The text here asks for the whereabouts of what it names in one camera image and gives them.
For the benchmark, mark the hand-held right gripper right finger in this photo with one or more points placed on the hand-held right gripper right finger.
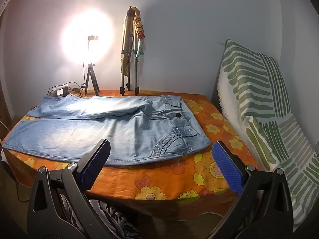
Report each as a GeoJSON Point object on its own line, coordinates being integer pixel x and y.
{"type": "Point", "coordinates": [228, 168]}

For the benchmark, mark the colourful patterned scarf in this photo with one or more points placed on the colourful patterned scarf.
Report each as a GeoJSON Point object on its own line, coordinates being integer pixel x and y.
{"type": "Point", "coordinates": [139, 29]}

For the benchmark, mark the large folded tripod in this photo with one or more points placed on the large folded tripod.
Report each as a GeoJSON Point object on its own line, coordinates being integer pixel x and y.
{"type": "Point", "coordinates": [125, 42]}

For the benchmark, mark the green striped white throw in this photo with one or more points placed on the green striped white throw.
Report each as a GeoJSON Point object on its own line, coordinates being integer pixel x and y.
{"type": "Point", "coordinates": [249, 79]}

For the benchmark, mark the small black tripod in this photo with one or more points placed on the small black tripod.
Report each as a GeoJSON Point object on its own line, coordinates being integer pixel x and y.
{"type": "Point", "coordinates": [91, 79]}

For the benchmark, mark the light blue denim pants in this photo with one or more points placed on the light blue denim pants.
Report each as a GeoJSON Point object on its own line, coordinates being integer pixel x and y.
{"type": "Point", "coordinates": [99, 129]}

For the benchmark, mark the power adapter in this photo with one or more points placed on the power adapter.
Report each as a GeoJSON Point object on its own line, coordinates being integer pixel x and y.
{"type": "Point", "coordinates": [62, 91]}

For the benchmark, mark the orange floral tablecloth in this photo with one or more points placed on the orange floral tablecloth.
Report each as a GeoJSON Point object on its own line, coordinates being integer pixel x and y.
{"type": "Point", "coordinates": [194, 174]}

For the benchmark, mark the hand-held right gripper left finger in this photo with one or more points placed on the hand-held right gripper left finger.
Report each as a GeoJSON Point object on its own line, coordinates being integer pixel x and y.
{"type": "Point", "coordinates": [96, 164]}

